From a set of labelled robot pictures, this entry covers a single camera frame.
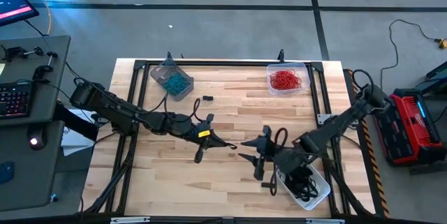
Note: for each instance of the silver metal bracket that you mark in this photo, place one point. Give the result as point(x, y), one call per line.
point(324, 221)
point(129, 220)

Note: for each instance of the black backlit keyboard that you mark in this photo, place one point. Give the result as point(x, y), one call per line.
point(14, 100)

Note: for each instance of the red black tool case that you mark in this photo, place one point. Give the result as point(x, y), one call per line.
point(419, 136)

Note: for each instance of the computer monitor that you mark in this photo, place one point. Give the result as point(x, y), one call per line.
point(14, 4)

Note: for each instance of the grey translucent plastic basket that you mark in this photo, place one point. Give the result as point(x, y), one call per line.
point(159, 72)

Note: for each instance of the dark blue pad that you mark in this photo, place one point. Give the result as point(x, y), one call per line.
point(5, 172)

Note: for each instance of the white paper sheet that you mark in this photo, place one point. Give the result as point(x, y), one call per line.
point(75, 143)

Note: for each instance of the yellow plug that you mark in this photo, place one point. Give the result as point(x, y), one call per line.
point(442, 43)

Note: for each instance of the black computer mouse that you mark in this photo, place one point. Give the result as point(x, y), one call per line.
point(35, 142)

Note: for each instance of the yellow black hazard strip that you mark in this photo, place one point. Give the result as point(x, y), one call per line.
point(373, 168)

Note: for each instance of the clear plastic basket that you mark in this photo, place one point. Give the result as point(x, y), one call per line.
point(305, 88)

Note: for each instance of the small white desk clip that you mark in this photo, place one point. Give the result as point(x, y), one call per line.
point(53, 198)

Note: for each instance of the black table edge bracket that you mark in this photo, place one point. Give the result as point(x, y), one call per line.
point(281, 56)

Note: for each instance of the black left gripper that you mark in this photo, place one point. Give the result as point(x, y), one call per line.
point(204, 142)

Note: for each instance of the white plastic basket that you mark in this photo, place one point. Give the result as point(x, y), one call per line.
point(324, 186)

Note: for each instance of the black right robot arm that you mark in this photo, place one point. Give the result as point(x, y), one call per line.
point(342, 119)

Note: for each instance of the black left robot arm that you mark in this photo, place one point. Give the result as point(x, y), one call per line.
point(115, 109)

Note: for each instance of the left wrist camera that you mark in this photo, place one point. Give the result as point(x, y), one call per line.
point(181, 124)

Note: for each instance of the dark green cart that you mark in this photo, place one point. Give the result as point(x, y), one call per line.
point(438, 77)

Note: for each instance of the grey desk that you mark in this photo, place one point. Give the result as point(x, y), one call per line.
point(35, 182)

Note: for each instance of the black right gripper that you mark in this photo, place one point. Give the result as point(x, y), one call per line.
point(267, 150)

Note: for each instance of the black screw clamp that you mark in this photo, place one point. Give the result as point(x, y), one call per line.
point(41, 72)
point(14, 52)

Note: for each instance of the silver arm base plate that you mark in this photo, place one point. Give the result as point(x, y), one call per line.
point(324, 117)

